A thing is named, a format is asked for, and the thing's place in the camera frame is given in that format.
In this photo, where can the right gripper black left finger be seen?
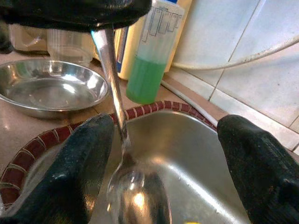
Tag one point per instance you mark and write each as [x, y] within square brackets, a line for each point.
[65, 182]

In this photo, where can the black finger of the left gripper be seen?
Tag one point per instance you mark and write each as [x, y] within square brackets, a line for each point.
[51, 12]
[126, 11]

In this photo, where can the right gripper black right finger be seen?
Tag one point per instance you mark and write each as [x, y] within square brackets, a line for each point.
[264, 177]

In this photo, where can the shallow steel dish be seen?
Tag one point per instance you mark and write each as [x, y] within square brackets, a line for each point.
[53, 93]

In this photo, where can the yellow plastic bowl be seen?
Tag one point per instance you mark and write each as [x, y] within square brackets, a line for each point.
[191, 222]

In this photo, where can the steel spoon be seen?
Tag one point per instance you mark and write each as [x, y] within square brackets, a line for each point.
[116, 105]

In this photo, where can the jar of brown powder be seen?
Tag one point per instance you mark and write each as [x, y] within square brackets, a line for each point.
[28, 39]

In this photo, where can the beige water ionizer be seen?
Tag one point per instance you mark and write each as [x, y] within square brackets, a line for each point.
[133, 46]

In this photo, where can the clear jar orange lid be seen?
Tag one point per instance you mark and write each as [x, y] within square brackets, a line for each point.
[70, 51]

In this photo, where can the green dish soap bottle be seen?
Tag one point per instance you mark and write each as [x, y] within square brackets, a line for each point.
[144, 81]

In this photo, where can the steel sink basin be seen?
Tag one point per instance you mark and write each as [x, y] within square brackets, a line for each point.
[187, 151]

